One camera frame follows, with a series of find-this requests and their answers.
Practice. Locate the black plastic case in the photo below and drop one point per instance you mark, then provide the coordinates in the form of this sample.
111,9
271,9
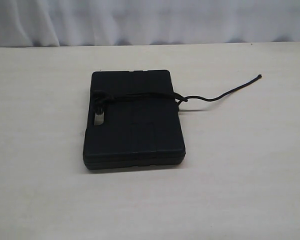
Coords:
133,121

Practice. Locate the white curtain backdrop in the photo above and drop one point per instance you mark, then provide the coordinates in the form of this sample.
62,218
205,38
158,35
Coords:
45,23

